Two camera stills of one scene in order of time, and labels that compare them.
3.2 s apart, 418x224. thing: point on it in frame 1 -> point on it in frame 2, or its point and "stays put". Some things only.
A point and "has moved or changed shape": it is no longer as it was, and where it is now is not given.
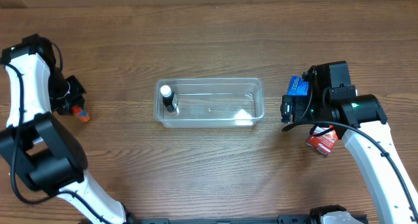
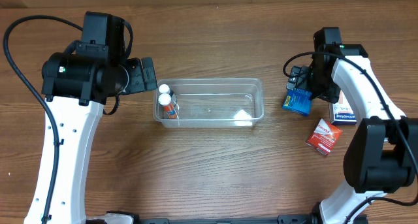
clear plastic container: [211, 102] stays put
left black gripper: [74, 95] -> [142, 75]
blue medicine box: [296, 86] has moved or changed shape
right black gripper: [294, 108] -> [301, 79]
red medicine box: [324, 142] stays put
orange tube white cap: [81, 113] has moved or changed shape
